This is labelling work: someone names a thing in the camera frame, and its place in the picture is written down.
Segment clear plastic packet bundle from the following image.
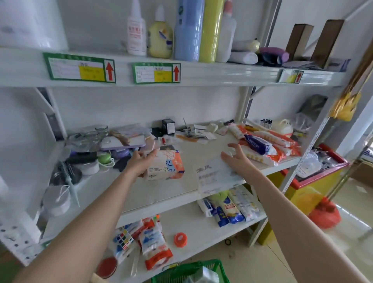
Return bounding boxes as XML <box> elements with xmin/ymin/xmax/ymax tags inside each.
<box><xmin>110</xmin><ymin>123</ymin><xmax>153</xmax><ymax>146</ymax></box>

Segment grey bag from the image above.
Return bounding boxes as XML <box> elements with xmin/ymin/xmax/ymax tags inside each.
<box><xmin>299</xmin><ymin>94</ymin><xmax>329</xmax><ymax>121</ymax></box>

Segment cube puzzle in packet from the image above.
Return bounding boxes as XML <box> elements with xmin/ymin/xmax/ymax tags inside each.
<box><xmin>108</xmin><ymin>225</ymin><xmax>138</xmax><ymax>262</ymax></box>

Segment white tube yellowish cap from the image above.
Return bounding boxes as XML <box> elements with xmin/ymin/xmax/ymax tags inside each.
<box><xmin>231</xmin><ymin>38</ymin><xmax>261</xmax><ymax>53</ymax></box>

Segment orange round tape dispenser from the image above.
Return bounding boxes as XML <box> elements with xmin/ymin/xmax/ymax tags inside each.
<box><xmin>173</xmin><ymin>232</ymin><xmax>188</xmax><ymax>249</ymax></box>

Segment round grey dish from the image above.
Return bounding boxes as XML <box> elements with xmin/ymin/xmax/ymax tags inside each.
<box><xmin>49</xmin><ymin>165</ymin><xmax>83</xmax><ymax>186</ymax></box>

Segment green round case white loop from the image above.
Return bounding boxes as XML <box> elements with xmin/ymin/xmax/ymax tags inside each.
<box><xmin>96</xmin><ymin>151</ymin><xmax>116</xmax><ymax>169</ymax></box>

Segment purple oval case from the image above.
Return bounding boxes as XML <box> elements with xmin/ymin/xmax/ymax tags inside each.
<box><xmin>110</xmin><ymin>149</ymin><xmax>131</xmax><ymax>160</ymax></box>

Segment tall yellow-green cylinder pack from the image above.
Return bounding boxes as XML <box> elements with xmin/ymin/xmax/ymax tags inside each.
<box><xmin>199</xmin><ymin>0</ymin><xmax>225</xmax><ymax>63</ymax></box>

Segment small black box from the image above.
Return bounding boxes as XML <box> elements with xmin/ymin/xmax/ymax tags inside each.
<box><xmin>162</xmin><ymin>118</ymin><xmax>176</xmax><ymax>136</ymax></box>

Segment blue yellow noodle bag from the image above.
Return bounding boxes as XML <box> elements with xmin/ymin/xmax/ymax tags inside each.
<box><xmin>215</xmin><ymin>194</ymin><xmax>246</xmax><ymax>225</ymax></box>

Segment white metal shelving unit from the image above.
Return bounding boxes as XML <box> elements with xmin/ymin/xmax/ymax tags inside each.
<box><xmin>0</xmin><ymin>0</ymin><xmax>355</xmax><ymax>283</ymax></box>

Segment black fabric piece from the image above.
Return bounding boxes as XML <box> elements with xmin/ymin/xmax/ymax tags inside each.
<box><xmin>112</xmin><ymin>157</ymin><xmax>132</xmax><ymax>173</ymax></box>

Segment navy wet wipes pack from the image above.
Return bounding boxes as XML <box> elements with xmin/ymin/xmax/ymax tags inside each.
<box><xmin>244</xmin><ymin>134</ymin><xmax>278</xmax><ymax>156</ymax></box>

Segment white blue wipes pack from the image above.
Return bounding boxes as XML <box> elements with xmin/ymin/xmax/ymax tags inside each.
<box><xmin>197</xmin><ymin>197</ymin><xmax>215</xmax><ymax>218</ymax></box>

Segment green bordered shelf label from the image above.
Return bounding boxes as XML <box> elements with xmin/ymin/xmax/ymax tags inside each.
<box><xmin>131</xmin><ymin>61</ymin><xmax>181</xmax><ymax>85</ymax></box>
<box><xmin>43</xmin><ymin>52</ymin><xmax>117</xmax><ymax>84</ymax></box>
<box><xmin>277</xmin><ymin>69</ymin><xmax>305</xmax><ymax>84</ymax></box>

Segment person's left hand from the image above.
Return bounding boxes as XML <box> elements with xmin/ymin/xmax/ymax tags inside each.
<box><xmin>124</xmin><ymin>147</ymin><xmax>159</xmax><ymax>183</ymax></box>

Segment white round pouch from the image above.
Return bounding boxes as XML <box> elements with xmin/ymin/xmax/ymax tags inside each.
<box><xmin>42</xmin><ymin>185</ymin><xmax>71</xmax><ymax>217</ymax></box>

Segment white carded accessories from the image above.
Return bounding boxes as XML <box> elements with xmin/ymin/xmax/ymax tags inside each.
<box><xmin>186</xmin><ymin>124</ymin><xmax>218</xmax><ymax>140</ymax></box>

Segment white spray bottle red label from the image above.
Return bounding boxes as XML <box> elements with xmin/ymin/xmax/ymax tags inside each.
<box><xmin>126</xmin><ymin>0</ymin><xmax>147</xmax><ymax>57</ymax></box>

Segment yellow lotion bottle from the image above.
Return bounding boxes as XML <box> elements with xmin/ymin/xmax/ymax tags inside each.
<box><xmin>147</xmin><ymin>4</ymin><xmax>174</xmax><ymax>59</ymax></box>

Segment pile of red white packets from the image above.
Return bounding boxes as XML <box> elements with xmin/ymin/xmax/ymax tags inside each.
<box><xmin>227</xmin><ymin>123</ymin><xmax>302</xmax><ymax>167</ymax></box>

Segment white blue noodle bag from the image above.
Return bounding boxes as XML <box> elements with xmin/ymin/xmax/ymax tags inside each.
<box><xmin>230</xmin><ymin>186</ymin><xmax>260</xmax><ymax>223</ymax></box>

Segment small blue noodle bag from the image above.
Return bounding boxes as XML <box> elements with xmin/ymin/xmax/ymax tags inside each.
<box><xmin>214</xmin><ymin>204</ymin><xmax>231</xmax><ymax>228</ymax></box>

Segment brown cardboard sleeve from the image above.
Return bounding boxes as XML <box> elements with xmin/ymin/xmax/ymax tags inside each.
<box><xmin>310</xmin><ymin>19</ymin><xmax>345</xmax><ymax>70</ymax></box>
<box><xmin>285</xmin><ymin>23</ymin><xmax>315</xmax><ymax>61</ymax></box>

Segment white bottle pink pump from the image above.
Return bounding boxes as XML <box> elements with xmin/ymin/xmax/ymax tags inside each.
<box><xmin>215</xmin><ymin>0</ymin><xmax>237</xmax><ymax>63</ymax></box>

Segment clear plastic spoon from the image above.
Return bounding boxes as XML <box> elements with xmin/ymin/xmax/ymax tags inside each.
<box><xmin>130</xmin><ymin>247</ymin><xmax>141</xmax><ymax>278</ymax></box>

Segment black flat pouch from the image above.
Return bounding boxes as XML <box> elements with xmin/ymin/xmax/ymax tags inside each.
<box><xmin>65</xmin><ymin>152</ymin><xmax>98</xmax><ymax>165</ymax></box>

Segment pile of white tissue packs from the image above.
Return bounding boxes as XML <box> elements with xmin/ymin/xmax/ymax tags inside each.
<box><xmin>183</xmin><ymin>266</ymin><xmax>220</xmax><ymax>283</ymax></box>

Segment white lilac flat case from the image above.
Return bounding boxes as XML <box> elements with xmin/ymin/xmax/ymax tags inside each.
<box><xmin>100</xmin><ymin>135</ymin><xmax>146</xmax><ymax>152</ymax></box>

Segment pale blue printed tissue pack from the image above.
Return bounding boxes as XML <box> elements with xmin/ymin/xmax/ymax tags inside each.
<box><xmin>193</xmin><ymin>153</ymin><xmax>247</xmax><ymax>196</ymax></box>

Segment person's right hand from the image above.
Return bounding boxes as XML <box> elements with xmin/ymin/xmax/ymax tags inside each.
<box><xmin>220</xmin><ymin>143</ymin><xmax>264</xmax><ymax>187</ymax></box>

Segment green plastic basket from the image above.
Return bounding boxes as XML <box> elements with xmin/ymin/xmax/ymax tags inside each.
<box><xmin>151</xmin><ymin>259</ymin><xmax>231</xmax><ymax>283</ymax></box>

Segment tall blue cylinder pack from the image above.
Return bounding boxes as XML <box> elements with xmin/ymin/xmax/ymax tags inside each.
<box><xmin>174</xmin><ymin>0</ymin><xmax>206</xmax><ymax>62</ymax></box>

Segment white blue red salt bag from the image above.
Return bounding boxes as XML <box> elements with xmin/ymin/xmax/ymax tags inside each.
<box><xmin>138</xmin><ymin>222</ymin><xmax>174</xmax><ymax>271</ymax></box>
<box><xmin>130</xmin><ymin>217</ymin><xmax>155</xmax><ymax>234</ymax></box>

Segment red round lid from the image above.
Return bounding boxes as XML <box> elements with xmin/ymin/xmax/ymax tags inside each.
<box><xmin>95</xmin><ymin>256</ymin><xmax>118</xmax><ymax>280</ymax></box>

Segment orange comb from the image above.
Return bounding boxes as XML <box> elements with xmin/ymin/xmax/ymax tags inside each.
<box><xmin>175</xmin><ymin>134</ymin><xmax>199</xmax><ymax>144</ymax></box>

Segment green plastic bag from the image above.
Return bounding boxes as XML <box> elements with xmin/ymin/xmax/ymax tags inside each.
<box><xmin>207</xmin><ymin>189</ymin><xmax>231</xmax><ymax>202</ymax></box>

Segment yellow mop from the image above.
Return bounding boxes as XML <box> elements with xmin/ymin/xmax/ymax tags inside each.
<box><xmin>330</xmin><ymin>37</ymin><xmax>373</xmax><ymax>122</ymax></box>

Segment plain white tube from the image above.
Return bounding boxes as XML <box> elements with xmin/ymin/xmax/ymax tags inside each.
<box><xmin>228</xmin><ymin>51</ymin><xmax>259</xmax><ymax>66</ymax></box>

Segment pale green hairbrush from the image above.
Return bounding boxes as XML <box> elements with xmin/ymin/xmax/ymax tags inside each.
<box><xmin>54</xmin><ymin>160</ymin><xmax>81</xmax><ymax>208</ymax></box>

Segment white plastic jug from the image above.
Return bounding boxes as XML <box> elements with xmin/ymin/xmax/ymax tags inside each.
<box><xmin>270</xmin><ymin>118</ymin><xmax>295</xmax><ymax>138</ymax></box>

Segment orange patterned tissue pack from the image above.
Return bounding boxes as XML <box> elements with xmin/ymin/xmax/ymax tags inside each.
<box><xmin>143</xmin><ymin>149</ymin><xmax>186</xmax><ymax>181</ymax></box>

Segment person's right forearm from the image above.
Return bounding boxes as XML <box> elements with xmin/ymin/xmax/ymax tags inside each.
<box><xmin>250</xmin><ymin>172</ymin><xmax>369</xmax><ymax>283</ymax></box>

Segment person's left forearm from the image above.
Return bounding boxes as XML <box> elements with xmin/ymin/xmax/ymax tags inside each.
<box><xmin>14</xmin><ymin>166</ymin><xmax>140</xmax><ymax>283</ymax></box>

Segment clear plastic bag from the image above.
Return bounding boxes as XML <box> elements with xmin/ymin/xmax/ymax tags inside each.
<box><xmin>296</xmin><ymin>150</ymin><xmax>322</xmax><ymax>179</ymax></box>

